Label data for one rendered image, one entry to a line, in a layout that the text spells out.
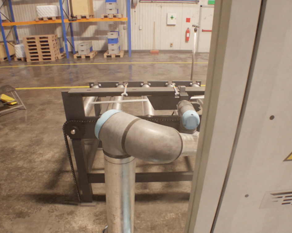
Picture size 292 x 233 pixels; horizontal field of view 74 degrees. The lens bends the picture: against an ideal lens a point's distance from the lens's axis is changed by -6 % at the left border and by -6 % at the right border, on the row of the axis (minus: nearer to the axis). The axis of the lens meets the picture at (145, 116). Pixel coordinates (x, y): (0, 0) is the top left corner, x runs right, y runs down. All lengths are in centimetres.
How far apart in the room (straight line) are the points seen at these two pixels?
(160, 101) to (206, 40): 952
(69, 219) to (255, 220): 184
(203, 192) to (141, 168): 217
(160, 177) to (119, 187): 125
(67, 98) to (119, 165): 104
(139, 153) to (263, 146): 33
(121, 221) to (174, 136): 42
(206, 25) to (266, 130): 1061
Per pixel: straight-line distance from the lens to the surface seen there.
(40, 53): 966
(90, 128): 170
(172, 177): 198
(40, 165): 289
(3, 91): 446
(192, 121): 107
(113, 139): 62
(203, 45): 1098
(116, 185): 74
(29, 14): 1165
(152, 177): 196
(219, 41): 30
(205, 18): 1089
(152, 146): 57
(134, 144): 57
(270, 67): 31
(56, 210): 227
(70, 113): 168
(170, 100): 159
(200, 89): 156
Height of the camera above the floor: 166
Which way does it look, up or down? 27 degrees down
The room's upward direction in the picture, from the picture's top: straight up
